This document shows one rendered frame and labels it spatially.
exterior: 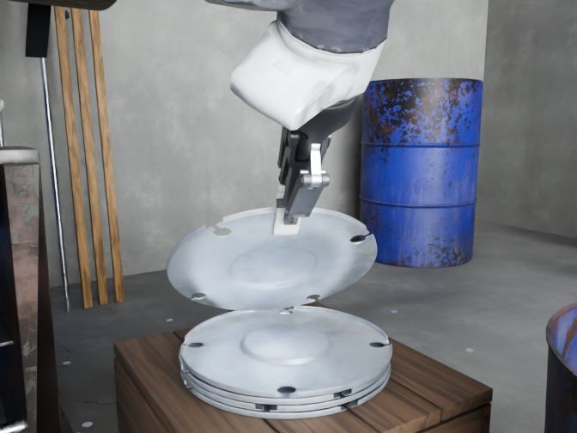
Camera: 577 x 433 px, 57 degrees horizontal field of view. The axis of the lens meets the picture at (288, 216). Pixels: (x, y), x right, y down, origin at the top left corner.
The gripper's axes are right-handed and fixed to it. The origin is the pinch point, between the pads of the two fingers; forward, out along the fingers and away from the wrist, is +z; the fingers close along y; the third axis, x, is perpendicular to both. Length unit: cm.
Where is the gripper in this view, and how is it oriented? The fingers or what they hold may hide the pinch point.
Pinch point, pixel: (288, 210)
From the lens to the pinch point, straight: 62.3
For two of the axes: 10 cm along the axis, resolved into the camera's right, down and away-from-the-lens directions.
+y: -1.3, -8.2, 5.6
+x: -9.8, 0.2, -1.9
